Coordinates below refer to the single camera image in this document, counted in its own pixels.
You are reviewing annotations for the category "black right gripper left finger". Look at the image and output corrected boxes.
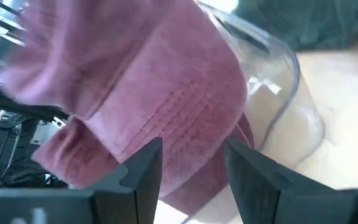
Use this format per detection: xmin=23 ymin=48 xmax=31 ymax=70
xmin=0 ymin=136 xmax=164 ymax=224

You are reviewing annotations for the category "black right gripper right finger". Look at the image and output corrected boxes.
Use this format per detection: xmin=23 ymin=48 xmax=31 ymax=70
xmin=223 ymin=138 xmax=358 ymax=224

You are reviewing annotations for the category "clear plastic bin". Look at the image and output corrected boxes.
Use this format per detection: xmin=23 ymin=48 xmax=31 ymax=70
xmin=180 ymin=0 xmax=326 ymax=224

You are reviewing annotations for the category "maroon cap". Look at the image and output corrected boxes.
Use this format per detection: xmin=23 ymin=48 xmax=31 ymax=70
xmin=0 ymin=0 xmax=256 ymax=217

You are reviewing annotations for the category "dark green cap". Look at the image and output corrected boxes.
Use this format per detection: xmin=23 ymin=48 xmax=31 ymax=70
xmin=231 ymin=0 xmax=358 ymax=53

